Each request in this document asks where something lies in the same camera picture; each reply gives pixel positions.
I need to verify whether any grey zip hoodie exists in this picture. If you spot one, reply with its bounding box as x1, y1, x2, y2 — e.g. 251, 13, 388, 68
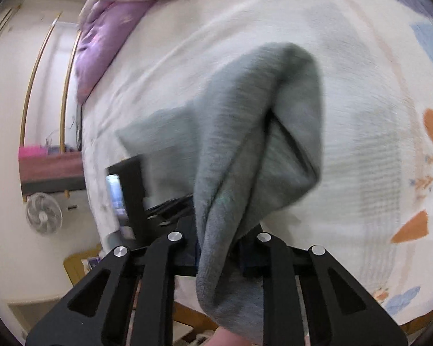
115, 41, 326, 344

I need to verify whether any long wooden barre rail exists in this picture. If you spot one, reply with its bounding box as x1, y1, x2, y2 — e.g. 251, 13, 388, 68
19, 12, 63, 149

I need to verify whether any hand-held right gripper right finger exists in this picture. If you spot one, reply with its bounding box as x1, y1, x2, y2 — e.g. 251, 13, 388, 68
237, 223, 407, 346

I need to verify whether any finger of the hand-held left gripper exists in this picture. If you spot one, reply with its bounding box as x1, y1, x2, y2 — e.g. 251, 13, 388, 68
147, 205, 195, 225
146, 195, 195, 214

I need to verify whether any pink and grey towel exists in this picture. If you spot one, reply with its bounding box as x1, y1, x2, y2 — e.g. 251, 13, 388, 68
18, 146, 88, 196

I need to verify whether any short wooden barre rail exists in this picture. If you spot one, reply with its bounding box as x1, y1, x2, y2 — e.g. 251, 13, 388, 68
59, 31, 82, 152

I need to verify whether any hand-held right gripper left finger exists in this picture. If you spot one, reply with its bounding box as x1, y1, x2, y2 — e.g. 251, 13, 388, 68
25, 219, 198, 346

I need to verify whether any white standing fan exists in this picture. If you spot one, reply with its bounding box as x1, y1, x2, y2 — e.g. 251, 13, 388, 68
25, 192, 64, 237

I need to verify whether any person's pink clothing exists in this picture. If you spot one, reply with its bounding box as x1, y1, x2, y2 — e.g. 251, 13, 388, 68
214, 326, 255, 346

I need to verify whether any purple floral quilt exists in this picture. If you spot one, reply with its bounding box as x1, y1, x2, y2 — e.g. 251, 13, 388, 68
74, 0, 239, 105

